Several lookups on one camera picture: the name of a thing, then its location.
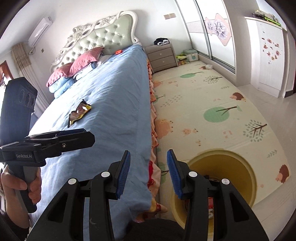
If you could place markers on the brown yellow snack wrapper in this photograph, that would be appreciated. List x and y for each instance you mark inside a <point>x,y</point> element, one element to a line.
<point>79,112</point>

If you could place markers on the cartoon tree play mat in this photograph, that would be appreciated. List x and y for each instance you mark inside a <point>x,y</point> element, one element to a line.
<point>198,110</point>

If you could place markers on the sliding wardrobe with flower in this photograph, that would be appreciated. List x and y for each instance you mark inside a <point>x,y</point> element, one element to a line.
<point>209,30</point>

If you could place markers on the black white item on nightstand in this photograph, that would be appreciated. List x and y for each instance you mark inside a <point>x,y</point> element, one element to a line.
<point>161,41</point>

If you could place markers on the light blue folded blanket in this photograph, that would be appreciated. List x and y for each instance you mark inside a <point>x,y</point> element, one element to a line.
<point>61,86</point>

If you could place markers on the clutter on cabinet top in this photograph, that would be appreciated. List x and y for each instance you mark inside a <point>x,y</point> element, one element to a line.
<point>267,17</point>

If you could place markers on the small orange object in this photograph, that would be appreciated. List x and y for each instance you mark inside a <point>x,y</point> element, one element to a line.
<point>118,52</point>

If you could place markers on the green tufted headboard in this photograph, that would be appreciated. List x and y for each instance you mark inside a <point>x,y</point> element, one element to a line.
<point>112,33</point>

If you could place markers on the white wall air conditioner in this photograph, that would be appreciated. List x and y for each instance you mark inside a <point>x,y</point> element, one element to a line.
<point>38,32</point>

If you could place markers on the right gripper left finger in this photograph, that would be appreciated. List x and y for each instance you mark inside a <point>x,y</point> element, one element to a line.
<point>64,216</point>

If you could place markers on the yellow trash bin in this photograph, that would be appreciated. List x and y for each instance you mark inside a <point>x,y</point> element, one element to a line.
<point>217,165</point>

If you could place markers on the grey bedside nightstand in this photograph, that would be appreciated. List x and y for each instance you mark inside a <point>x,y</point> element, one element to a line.
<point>161,57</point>

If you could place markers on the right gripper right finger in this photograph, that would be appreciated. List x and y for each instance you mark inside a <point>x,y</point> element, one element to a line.
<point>233,217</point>

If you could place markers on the person's left hand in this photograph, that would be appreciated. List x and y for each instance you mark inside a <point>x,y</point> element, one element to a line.
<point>11,184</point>

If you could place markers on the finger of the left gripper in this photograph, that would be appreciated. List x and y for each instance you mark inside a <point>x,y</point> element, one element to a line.
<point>54,147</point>
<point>55,134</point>

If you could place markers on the white cabinet with stickers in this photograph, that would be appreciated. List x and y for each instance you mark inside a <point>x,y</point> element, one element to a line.
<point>267,47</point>

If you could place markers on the small white box on mat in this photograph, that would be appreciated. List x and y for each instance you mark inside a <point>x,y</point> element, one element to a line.
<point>209,67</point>

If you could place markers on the blue bed cover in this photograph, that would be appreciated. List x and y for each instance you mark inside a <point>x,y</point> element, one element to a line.
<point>120,119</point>

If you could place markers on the pink pillow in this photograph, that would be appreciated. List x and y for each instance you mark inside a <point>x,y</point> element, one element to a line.
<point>85,59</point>
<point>62,71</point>

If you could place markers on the floral bed skirt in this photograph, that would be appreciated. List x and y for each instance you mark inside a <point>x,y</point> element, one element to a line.
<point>154,180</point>

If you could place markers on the mint green storage box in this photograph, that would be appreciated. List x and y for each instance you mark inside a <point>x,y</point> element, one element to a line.
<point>191,55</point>

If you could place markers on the beige curtain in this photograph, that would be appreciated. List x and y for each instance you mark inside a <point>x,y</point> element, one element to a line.
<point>24,66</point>

